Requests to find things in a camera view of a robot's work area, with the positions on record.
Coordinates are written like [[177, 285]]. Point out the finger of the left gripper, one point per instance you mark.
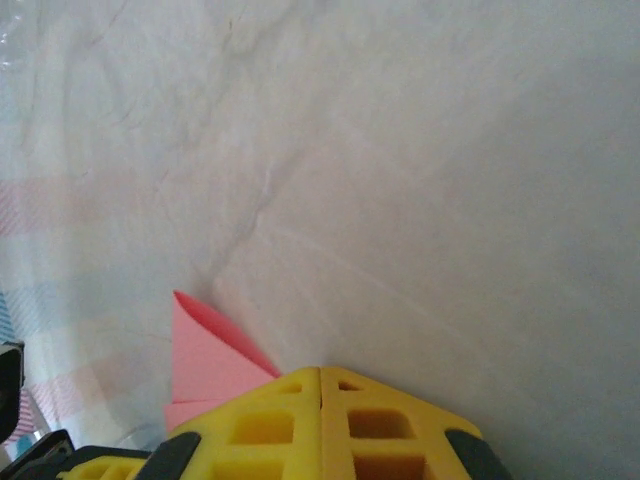
[[100, 465]]

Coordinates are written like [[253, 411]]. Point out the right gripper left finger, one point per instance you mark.
[[260, 450]]

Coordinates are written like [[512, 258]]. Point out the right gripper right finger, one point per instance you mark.
[[380, 450]]

